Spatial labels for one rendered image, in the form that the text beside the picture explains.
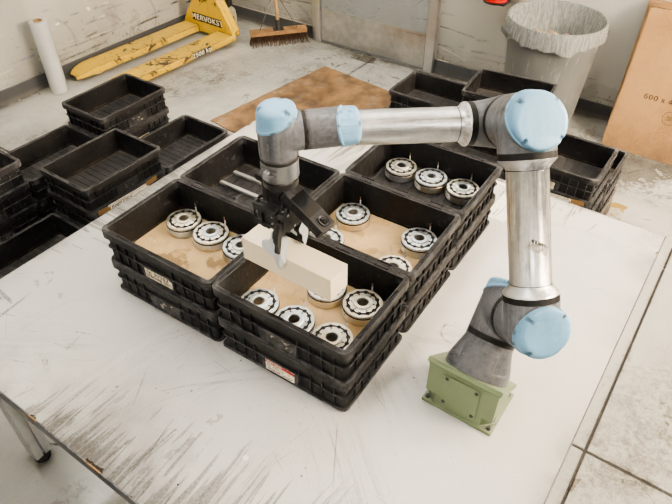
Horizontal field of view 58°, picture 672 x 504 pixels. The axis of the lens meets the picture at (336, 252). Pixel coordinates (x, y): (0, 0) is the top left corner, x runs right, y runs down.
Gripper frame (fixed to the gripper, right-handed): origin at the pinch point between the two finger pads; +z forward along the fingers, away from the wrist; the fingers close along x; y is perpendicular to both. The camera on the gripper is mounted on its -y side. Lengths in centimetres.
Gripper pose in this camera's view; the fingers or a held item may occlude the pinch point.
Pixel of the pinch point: (293, 256)
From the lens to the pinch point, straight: 132.7
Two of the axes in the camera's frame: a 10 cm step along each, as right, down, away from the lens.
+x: -5.7, 5.4, -6.2
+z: 0.0, 7.5, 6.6
